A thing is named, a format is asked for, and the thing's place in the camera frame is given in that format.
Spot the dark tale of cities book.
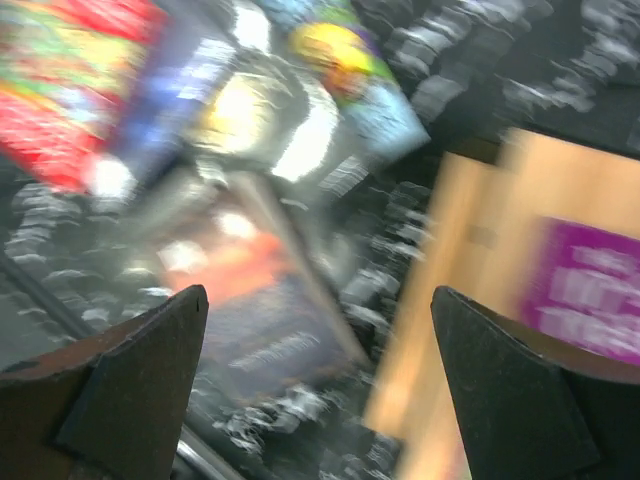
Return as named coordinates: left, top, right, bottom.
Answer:
left=139, top=169, right=374, bottom=401

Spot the light blue treehouse book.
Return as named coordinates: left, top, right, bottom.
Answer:
left=258, top=0, right=430, bottom=160

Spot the dark blue galaxy book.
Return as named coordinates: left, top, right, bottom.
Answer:
left=87, top=7, right=236, bottom=200

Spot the purple 117-storey treehouse book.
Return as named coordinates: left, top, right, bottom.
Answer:
left=519, top=218, right=639, bottom=365

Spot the red 13-storey treehouse book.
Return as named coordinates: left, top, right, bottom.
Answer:
left=1, top=1, right=167, bottom=192

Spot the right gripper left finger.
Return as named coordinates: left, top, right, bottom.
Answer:
left=1, top=285, right=209, bottom=479

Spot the black moon and sixpence book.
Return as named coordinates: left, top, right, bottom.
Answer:
left=174, top=64, right=371, bottom=201

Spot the wooden wire shelf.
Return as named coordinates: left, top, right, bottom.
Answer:
left=365, top=130, right=639, bottom=479

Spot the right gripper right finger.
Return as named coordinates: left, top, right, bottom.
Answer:
left=431, top=286, right=639, bottom=480

